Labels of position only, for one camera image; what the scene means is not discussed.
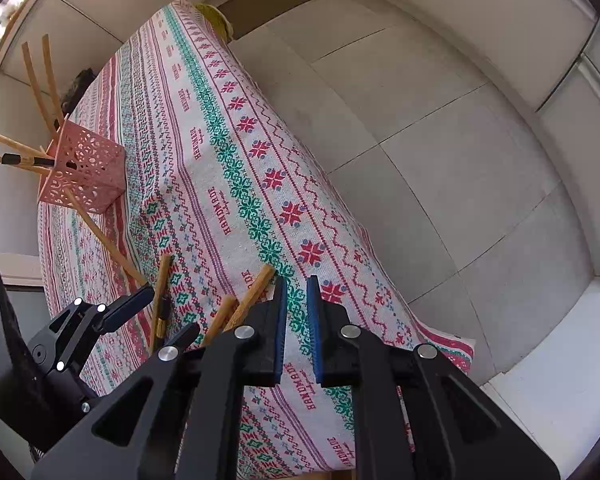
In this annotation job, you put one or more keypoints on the yellow object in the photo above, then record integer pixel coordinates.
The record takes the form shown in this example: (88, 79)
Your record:
(214, 17)

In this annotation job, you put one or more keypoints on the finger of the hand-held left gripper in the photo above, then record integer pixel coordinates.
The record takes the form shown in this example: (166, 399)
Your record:
(187, 337)
(130, 305)

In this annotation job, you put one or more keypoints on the dark object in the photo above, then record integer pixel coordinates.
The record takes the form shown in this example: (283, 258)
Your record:
(77, 87)

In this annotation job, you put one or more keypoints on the pink perforated utensil holder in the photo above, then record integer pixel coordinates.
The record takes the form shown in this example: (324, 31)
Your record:
(85, 170)

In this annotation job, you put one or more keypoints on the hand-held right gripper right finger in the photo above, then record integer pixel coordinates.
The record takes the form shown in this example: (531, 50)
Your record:
(314, 340)

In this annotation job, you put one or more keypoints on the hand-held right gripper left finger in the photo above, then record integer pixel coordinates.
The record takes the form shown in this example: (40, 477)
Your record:
(280, 330)

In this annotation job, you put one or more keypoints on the patterned woven tablecloth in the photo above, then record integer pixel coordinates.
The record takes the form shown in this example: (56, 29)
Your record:
(220, 170)

